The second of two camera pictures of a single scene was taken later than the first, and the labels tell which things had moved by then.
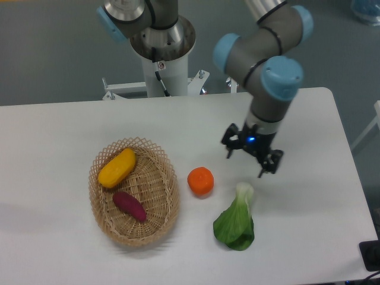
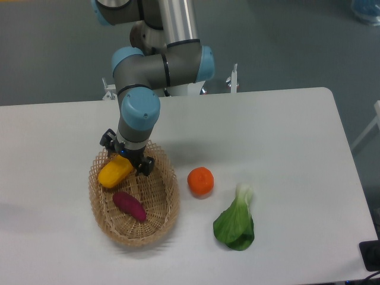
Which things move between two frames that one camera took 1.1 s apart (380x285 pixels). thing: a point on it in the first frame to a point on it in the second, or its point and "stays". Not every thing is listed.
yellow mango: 117,168 stays
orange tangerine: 200,181 stays
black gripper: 259,144 to 145,168
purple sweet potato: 130,205 stays
